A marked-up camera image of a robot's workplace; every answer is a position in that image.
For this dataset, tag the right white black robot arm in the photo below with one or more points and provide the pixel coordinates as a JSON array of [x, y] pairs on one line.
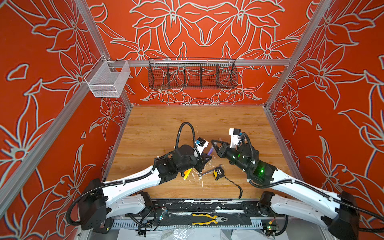
[[338, 213]]

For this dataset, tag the purple marker pen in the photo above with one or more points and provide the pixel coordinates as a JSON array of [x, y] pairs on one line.
[[211, 151]]

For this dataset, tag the silver wrench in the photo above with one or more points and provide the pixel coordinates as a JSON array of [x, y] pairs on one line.
[[209, 171]]

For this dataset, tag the yellow black tape measure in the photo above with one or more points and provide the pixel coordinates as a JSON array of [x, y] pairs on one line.
[[218, 173]]

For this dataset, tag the black wire basket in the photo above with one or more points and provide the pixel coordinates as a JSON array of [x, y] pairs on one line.
[[192, 74]]

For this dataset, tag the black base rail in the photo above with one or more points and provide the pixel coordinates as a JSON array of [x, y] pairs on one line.
[[247, 207]]

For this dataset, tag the yellow marker pen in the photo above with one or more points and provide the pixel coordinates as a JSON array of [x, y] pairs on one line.
[[186, 173]]

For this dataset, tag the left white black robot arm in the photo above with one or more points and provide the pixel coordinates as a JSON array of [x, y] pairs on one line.
[[103, 200]]

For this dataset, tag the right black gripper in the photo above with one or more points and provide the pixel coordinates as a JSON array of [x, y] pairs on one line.
[[223, 150]]

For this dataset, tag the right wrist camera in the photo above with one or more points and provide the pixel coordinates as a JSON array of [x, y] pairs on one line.
[[235, 137]]

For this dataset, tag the yellow handled pliers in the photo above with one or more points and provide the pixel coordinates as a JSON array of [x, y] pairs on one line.
[[211, 219]]

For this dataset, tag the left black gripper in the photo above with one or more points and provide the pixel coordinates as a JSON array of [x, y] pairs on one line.
[[198, 166]]

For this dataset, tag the white wire basket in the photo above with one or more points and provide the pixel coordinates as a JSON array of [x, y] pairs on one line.
[[107, 79]]

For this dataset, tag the black tape measure on ledge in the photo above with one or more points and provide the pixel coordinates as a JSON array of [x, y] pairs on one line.
[[105, 227]]

